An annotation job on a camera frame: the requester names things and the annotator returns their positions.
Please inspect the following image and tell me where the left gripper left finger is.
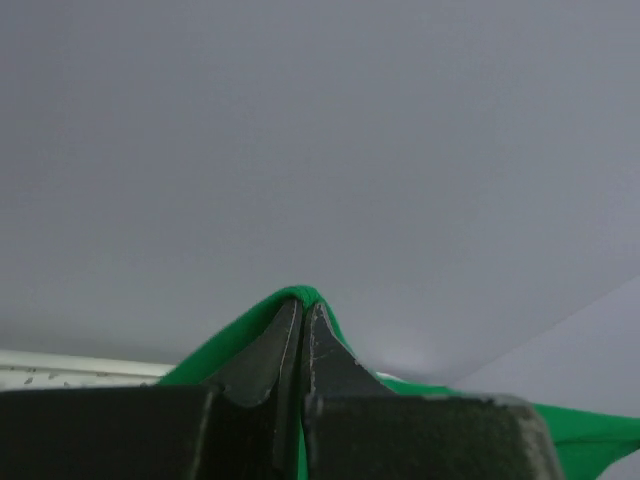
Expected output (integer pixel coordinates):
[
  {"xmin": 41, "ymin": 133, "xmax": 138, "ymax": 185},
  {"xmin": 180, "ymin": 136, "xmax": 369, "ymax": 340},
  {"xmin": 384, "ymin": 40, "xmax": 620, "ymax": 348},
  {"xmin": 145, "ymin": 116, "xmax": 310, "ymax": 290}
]
[{"xmin": 1, "ymin": 300, "xmax": 302, "ymax": 479}]

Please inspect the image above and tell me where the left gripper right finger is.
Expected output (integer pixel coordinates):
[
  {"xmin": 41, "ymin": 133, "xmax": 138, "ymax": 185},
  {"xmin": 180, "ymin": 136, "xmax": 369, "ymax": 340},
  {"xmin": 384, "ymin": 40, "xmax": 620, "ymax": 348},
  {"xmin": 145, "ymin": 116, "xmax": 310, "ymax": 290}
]
[{"xmin": 303, "ymin": 303, "xmax": 565, "ymax": 479}]

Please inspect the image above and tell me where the green t shirt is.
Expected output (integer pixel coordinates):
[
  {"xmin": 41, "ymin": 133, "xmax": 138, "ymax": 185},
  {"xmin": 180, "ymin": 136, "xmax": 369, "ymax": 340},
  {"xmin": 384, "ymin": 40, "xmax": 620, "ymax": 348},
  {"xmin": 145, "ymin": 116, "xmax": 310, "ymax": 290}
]
[{"xmin": 158, "ymin": 285, "xmax": 639, "ymax": 479}]

